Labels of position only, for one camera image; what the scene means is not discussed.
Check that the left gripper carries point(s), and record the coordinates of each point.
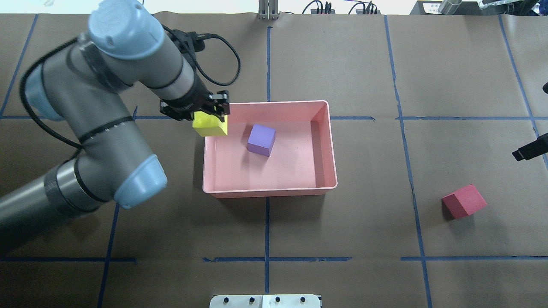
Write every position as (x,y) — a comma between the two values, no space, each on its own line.
(191,104)

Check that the yellow foam block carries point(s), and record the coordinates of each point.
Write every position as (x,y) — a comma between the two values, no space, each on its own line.
(210,125)

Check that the purple foam block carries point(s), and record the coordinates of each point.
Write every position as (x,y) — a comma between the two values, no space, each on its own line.
(261,140)

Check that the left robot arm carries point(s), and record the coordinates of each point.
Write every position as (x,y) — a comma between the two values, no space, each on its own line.
(72,93)

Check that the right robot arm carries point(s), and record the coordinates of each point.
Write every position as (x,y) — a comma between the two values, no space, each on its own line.
(533,149)

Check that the pink plastic bin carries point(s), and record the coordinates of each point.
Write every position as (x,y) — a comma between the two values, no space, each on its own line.
(302,161)

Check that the black box under cup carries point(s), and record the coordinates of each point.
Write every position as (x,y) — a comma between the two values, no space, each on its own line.
(436,7)

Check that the metal cup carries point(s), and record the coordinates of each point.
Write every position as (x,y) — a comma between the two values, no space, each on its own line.
(449,7)

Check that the red foam block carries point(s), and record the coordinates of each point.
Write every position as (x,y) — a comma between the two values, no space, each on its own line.
(464,202)

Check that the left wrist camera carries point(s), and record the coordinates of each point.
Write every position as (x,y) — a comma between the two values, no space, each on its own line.
(188,43)

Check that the aluminium frame post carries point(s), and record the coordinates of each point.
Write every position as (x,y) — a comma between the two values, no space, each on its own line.
(268,9)

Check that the metal base plate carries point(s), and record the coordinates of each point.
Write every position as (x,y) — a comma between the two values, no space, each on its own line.
(266,301)

